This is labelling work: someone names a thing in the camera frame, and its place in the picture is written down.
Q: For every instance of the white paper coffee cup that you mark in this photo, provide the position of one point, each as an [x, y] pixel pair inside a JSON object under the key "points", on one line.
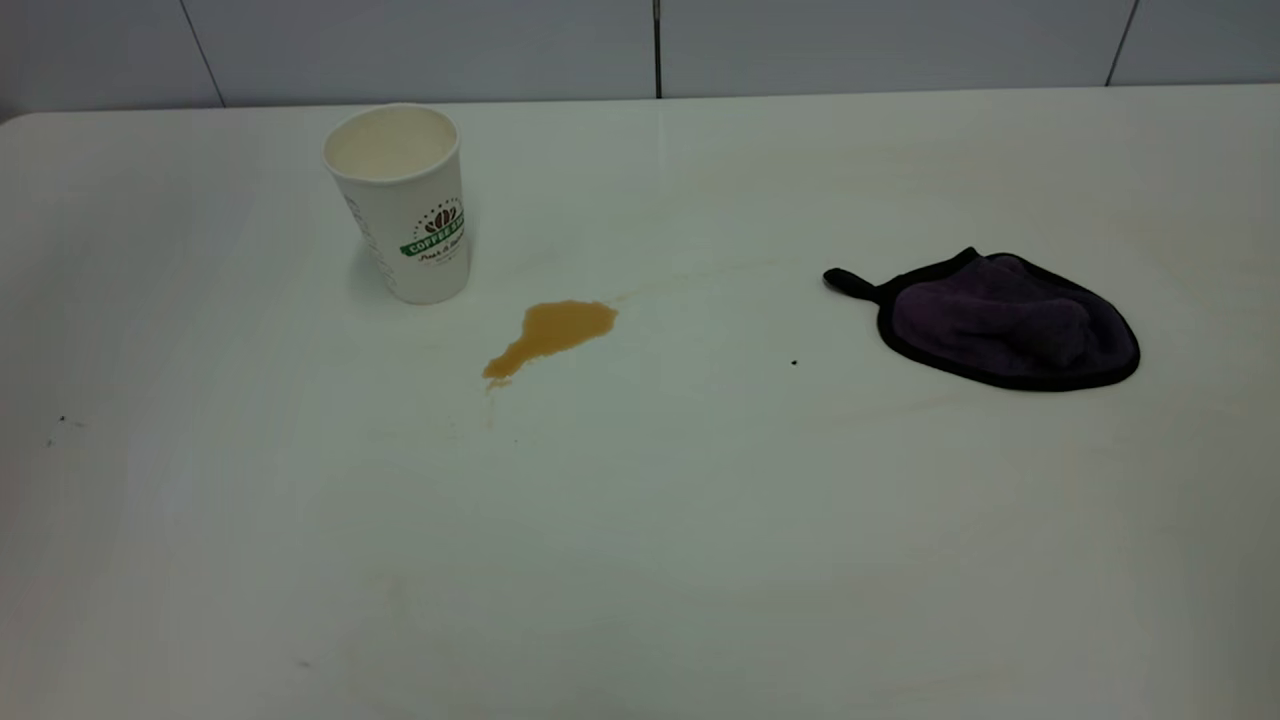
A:
{"points": [[405, 210]]}

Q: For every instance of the purple cloth with black trim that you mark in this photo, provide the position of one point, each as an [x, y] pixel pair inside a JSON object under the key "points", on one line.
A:
{"points": [[1000, 320]]}

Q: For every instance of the brown coffee spill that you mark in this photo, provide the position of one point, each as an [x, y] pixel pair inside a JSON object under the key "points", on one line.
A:
{"points": [[560, 328]]}

